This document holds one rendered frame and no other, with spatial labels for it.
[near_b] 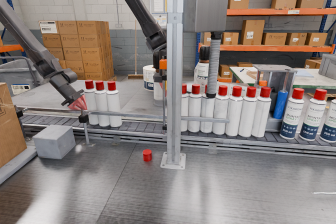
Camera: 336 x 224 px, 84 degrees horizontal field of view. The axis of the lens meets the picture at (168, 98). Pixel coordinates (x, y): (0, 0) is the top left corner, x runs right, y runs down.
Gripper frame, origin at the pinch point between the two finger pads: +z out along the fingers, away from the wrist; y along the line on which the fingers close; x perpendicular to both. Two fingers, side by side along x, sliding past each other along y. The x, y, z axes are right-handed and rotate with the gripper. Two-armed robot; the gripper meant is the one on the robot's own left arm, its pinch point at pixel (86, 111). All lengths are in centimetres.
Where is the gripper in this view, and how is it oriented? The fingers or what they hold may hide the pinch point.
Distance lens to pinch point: 93.6
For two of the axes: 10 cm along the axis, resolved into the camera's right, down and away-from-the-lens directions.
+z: 6.2, 7.6, 2.1
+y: 1.3, -3.6, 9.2
